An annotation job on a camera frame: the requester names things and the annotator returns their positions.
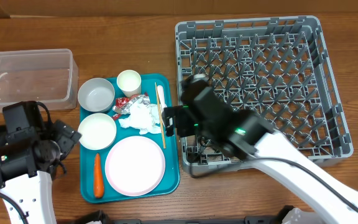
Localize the white ceramic bowl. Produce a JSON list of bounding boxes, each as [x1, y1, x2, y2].
[[78, 113, 117, 151]]

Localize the orange carrot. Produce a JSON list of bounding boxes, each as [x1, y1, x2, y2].
[[93, 153, 104, 198]]

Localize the grey bowl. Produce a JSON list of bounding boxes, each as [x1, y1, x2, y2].
[[78, 78, 115, 113]]

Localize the white round plate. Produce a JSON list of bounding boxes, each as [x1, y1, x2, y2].
[[104, 136, 165, 197]]

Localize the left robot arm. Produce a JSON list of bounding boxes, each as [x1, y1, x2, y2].
[[0, 101, 81, 223]]

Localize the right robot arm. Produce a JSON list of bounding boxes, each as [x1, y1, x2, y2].
[[162, 74, 358, 223]]

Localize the grey dishwasher rack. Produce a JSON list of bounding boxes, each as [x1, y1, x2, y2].
[[175, 16, 354, 166]]

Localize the white plastic fork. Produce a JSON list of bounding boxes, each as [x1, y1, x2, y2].
[[157, 85, 167, 110]]

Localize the crumpled white napkin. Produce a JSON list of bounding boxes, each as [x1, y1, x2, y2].
[[118, 103, 161, 135]]

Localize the wooden chopstick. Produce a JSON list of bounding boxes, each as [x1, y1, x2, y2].
[[155, 83, 166, 149]]

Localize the red foil wrapper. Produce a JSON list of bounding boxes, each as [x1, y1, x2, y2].
[[112, 93, 150, 120]]

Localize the clear plastic bin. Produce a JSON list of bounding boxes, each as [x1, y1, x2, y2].
[[0, 49, 79, 112]]

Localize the teal plastic tray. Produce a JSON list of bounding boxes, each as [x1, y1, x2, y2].
[[78, 73, 180, 205]]

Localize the white paper cup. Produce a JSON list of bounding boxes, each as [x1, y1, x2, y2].
[[117, 70, 142, 97]]

